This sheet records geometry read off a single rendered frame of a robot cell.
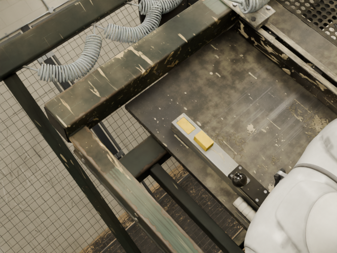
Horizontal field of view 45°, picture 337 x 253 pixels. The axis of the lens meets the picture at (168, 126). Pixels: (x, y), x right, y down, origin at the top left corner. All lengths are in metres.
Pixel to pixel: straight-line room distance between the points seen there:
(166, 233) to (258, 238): 0.49
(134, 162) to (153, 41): 0.37
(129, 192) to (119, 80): 0.32
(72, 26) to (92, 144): 0.66
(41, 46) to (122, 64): 0.50
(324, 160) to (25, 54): 1.21
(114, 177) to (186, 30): 0.51
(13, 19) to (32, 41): 4.27
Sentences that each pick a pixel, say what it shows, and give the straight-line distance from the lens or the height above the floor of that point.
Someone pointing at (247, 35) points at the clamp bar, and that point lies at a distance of 1.42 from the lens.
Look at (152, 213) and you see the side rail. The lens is 1.06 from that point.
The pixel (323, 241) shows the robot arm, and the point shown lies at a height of 1.62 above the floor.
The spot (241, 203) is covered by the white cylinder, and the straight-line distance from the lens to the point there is 1.12.
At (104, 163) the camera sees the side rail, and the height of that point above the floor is 1.73.
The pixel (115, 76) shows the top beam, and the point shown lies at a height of 1.90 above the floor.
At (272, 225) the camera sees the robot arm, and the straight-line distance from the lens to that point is 0.59.
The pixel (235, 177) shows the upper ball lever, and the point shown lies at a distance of 1.00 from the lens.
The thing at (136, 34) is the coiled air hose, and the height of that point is 1.97.
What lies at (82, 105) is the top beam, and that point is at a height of 1.89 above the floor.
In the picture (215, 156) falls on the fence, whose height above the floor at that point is 1.57.
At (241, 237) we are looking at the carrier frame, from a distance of 2.30.
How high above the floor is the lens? 1.96
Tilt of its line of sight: 13 degrees down
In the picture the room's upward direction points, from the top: 34 degrees counter-clockwise
